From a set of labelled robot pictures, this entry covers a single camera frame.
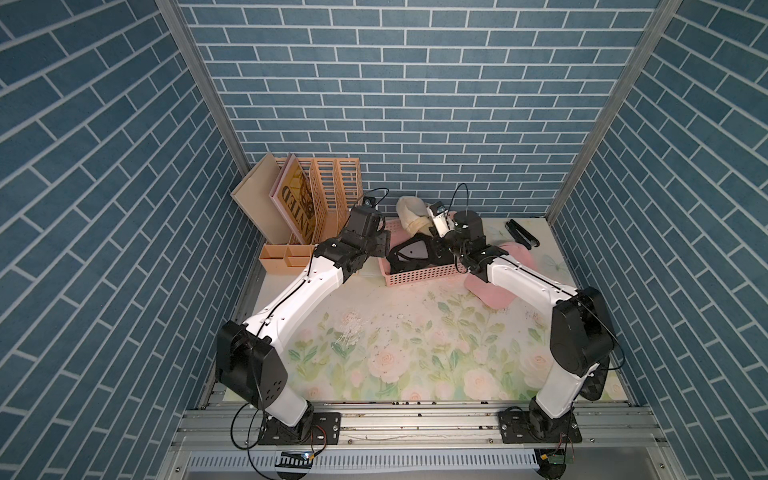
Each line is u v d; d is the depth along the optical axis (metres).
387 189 1.12
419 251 1.03
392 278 0.96
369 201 0.70
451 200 1.16
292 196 0.96
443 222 0.77
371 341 0.89
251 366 0.40
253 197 0.91
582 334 0.48
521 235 1.15
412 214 0.89
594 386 0.78
